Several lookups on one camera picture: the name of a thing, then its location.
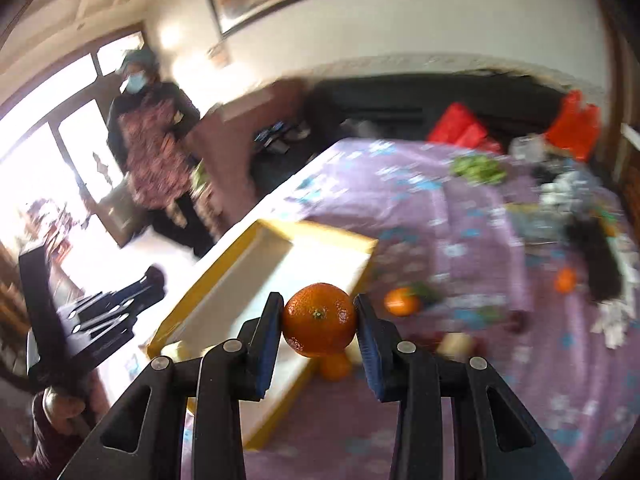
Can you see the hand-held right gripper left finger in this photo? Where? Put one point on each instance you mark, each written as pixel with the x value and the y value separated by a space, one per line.
pixel 265 355

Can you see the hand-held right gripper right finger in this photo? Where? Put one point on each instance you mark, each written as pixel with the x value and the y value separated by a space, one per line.
pixel 372 360

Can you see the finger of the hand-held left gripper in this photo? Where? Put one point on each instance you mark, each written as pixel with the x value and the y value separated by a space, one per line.
pixel 130 290
pixel 110 332

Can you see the orange mandarin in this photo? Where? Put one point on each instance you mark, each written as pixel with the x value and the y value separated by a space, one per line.
pixel 565 280
pixel 335 367
pixel 320 320

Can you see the mandarin with green leaves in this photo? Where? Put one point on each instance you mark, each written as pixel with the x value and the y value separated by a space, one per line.
pixel 400 302

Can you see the pale green cake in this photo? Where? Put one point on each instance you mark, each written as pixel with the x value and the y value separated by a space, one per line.
pixel 455 346

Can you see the yellow rimmed white tray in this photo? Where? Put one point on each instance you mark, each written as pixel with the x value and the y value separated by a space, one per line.
pixel 280 270

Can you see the dark red jujube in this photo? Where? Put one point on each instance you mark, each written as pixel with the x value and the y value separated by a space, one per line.
pixel 516 321

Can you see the person's left hand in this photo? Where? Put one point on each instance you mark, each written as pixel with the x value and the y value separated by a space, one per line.
pixel 57 406

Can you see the purple floral tablecloth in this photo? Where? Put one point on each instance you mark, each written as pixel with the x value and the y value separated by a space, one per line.
pixel 450 410

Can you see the brown fabric armchair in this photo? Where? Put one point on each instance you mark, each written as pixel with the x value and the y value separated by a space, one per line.
pixel 230 150

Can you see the green lettuce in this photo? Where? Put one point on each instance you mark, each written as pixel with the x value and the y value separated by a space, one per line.
pixel 477 169

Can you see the wooden glass door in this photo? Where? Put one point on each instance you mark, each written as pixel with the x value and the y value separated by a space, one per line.
pixel 102 67

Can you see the white crumpled cloth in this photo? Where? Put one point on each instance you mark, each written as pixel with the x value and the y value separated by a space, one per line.
pixel 612 322

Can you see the black oblong object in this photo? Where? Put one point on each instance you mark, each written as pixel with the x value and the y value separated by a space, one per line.
pixel 595 260

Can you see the red box on sofa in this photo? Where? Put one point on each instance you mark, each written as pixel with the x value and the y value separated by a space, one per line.
pixel 460 127

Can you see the black leather sofa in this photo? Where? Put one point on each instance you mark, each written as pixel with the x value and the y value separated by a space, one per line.
pixel 400 100

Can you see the orange plastic bag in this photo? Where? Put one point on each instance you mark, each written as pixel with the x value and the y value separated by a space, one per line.
pixel 572 127

